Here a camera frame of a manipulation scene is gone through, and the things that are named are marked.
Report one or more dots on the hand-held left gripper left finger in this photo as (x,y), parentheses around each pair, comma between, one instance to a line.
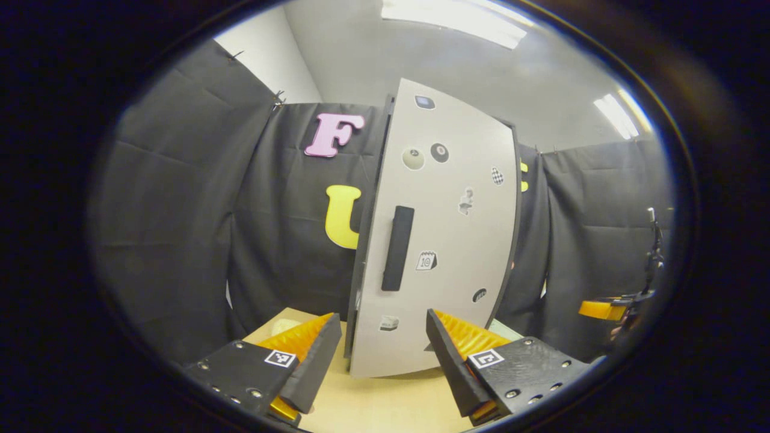
(313,373)

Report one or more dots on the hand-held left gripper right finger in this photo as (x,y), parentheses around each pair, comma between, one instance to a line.
(451,373)

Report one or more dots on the long ceiling light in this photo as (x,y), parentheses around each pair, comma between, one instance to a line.
(457,21)

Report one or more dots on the black backdrop cloth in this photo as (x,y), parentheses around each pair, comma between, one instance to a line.
(180,210)

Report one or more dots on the small ceiling light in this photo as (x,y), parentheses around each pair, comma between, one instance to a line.
(619,114)

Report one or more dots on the grey cabinet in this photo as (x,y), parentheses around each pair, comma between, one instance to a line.
(363,264)

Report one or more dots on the grey cabinet door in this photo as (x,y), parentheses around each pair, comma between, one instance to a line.
(457,240)

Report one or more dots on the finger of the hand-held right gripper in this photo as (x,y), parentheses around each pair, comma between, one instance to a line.
(601,309)

